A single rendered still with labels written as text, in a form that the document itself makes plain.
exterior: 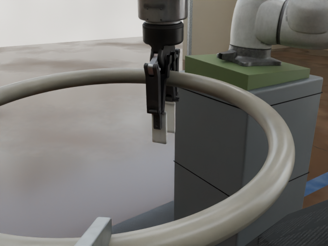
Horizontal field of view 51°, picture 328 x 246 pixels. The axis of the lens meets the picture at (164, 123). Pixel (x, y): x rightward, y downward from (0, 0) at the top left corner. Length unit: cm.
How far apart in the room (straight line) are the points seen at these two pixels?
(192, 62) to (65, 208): 110
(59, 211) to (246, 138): 117
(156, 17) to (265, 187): 37
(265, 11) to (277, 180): 97
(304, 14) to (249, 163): 51
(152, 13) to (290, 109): 80
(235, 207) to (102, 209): 167
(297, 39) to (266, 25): 11
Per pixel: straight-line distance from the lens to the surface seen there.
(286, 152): 41
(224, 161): 127
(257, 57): 130
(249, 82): 114
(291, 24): 125
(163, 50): 63
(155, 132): 69
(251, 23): 128
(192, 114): 135
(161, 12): 60
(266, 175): 36
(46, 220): 194
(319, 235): 55
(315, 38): 125
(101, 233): 25
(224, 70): 120
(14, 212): 206
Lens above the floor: 109
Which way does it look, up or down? 20 degrees down
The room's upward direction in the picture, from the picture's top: straight up
